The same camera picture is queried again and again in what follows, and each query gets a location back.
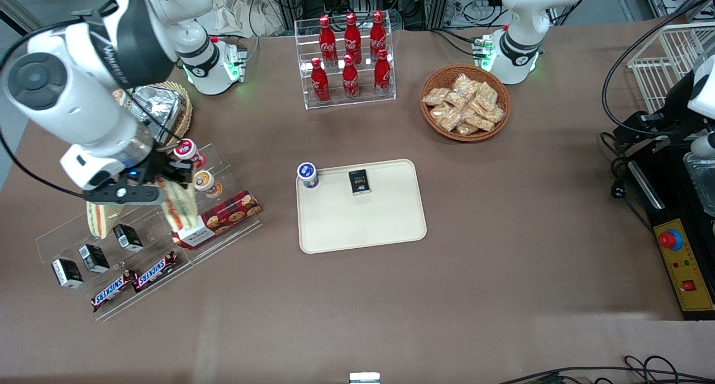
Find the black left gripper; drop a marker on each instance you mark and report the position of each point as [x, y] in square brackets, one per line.
[674, 109]

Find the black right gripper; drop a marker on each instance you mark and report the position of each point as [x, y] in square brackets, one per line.
[158, 164]

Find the triangle sandwich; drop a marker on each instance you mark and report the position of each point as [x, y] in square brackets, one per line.
[101, 222]
[181, 211]

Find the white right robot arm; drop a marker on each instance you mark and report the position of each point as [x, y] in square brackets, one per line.
[72, 110]

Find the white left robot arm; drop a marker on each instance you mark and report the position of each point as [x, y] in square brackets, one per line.
[525, 15]

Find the beige plastic serving tray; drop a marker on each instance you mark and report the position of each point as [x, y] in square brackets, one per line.
[363, 222]

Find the orange yogurt drink bottle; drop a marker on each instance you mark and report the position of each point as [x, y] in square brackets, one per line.
[205, 183]

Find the red yogurt drink bottle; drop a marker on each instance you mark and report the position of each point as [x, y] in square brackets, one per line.
[187, 149]

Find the clear plastic container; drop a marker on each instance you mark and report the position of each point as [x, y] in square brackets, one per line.
[702, 183]

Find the red plaid cookie box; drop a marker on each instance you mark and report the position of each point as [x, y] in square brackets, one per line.
[223, 219]

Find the oval tan wicker basket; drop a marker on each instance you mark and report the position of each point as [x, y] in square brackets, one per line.
[187, 113]

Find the black yellow control box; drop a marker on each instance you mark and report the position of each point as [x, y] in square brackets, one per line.
[670, 205]

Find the small black carton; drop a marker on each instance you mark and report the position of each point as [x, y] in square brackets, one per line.
[360, 181]
[128, 238]
[94, 258]
[67, 273]

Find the silver foil food container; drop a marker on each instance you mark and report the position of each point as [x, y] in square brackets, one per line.
[162, 107]

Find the Snickers chocolate bar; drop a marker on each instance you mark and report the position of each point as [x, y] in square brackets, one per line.
[113, 290]
[156, 271]

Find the clear acrylic stepped stand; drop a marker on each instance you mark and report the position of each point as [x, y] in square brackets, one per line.
[67, 244]

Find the blue yogurt drink bottle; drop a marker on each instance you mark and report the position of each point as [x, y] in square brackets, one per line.
[307, 172]

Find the red cola bottle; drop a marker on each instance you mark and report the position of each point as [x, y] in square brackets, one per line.
[382, 76]
[350, 82]
[352, 37]
[378, 34]
[320, 85]
[328, 43]

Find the clear bagged cracker snack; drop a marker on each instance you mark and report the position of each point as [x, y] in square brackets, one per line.
[467, 129]
[494, 114]
[479, 121]
[463, 84]
[435, 96]
[487, 95]
[457, 100]
[447, 117]

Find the crumpled beige cloth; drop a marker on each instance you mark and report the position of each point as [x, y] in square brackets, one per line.
[240, 12]

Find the clear acrylic bottle rack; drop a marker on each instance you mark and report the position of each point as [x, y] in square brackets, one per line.
[304, 48]

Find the round brown wicker basket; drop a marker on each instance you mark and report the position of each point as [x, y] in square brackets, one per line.
[430, 124]

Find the small white device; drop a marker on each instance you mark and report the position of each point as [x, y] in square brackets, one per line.
[364, 378]

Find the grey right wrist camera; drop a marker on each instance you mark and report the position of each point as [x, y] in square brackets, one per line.
[111, 195]

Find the aluminium frame with wiring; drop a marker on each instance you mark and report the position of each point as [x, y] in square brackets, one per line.
[424, 4]

